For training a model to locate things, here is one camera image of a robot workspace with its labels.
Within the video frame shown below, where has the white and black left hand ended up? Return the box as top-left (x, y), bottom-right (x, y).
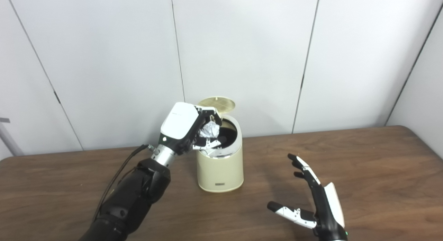
top-left (160, 102), bottom-right (227, 155)

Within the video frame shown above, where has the white and black right hand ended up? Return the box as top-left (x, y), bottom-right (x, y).
top-left (266, 153), bottom-right (347, 241)

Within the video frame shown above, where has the white paper ball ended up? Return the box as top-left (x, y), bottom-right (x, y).
top-left (198, 122), bottom-right (220, 139)

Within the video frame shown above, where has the round cream bin lid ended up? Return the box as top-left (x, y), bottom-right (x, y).
top-left (197, 97), bottom-right (236, 114)

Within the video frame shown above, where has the black bin liner bag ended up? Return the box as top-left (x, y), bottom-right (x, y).
top-left (208, 118), bottom-right (241, 158)

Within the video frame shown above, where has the cream-colored cylindrical bin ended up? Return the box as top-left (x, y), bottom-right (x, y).
top-left (196, 115), bottom-right (244, 193)

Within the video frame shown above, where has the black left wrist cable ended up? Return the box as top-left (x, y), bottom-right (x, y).
top-left (93, 144), bottom-right (154, 221)

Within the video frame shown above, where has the grey wall corner post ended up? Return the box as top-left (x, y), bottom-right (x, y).
top-left (0, 122), bottom-right (25, 157)

